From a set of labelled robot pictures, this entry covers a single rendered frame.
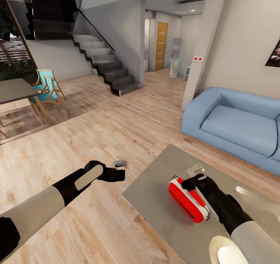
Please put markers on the stairs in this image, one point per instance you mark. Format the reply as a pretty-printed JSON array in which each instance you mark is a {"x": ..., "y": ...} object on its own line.
[{"x": 63, "y": 20}]

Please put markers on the radio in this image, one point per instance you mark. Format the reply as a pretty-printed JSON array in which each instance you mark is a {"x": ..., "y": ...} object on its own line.
[{"x": 190, "y": 202}]

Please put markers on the breakfast table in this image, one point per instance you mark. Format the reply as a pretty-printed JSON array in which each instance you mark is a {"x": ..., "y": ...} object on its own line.
[{"x": 19, "y": 89}]

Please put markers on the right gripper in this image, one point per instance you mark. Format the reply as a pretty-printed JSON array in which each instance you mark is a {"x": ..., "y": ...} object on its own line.
[{"x": 189, "y": 183}]

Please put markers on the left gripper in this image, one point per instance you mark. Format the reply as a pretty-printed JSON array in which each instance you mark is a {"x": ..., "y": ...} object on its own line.
[{"x": 116, "y": 175}]

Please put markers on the sofa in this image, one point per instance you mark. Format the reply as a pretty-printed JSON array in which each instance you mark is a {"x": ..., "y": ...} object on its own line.
[{"x": 243, "y": 125}]

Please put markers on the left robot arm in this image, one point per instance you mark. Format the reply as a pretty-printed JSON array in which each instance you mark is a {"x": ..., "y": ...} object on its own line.
[{"x": 21, "y": 222}]

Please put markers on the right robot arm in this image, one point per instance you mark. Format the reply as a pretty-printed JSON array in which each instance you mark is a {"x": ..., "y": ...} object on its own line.
[{"x": 256, "y": 245}]

